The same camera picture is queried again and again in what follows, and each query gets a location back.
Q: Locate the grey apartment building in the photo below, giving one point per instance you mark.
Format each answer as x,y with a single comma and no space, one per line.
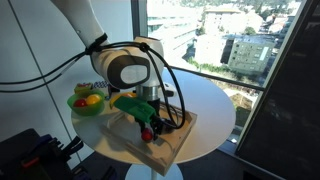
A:
250,55

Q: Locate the red round fruit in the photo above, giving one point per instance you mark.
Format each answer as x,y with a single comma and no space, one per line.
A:
80,103

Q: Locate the white table pedestal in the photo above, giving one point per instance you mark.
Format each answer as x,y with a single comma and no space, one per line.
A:
140,173

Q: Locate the wooden tray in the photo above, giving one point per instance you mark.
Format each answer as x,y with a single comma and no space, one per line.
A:
166,150

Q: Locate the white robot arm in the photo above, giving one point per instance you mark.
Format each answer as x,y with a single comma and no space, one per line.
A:
83,20

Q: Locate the green box with red print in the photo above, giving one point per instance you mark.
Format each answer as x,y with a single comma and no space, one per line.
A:
83,88

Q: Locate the black and white cube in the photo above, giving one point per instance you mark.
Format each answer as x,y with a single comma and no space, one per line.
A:
111,92

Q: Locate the dark window frame post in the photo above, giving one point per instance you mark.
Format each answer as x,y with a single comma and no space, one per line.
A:
136,20

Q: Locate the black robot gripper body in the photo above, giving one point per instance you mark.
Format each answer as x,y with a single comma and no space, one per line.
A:
157,125

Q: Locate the green plastic bowl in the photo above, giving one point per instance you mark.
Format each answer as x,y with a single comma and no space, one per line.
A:
86,112

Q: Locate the red strawberry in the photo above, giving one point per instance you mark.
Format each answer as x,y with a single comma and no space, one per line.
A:
146,135

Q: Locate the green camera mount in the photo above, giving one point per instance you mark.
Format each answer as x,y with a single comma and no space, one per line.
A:
133,106

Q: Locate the yellow lemon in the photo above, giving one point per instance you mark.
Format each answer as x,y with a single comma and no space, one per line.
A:
93,99

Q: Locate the dark window railing bar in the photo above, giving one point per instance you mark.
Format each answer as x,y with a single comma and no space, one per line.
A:
216,77

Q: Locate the black side panel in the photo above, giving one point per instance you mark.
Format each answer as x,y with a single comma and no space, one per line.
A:
290,116

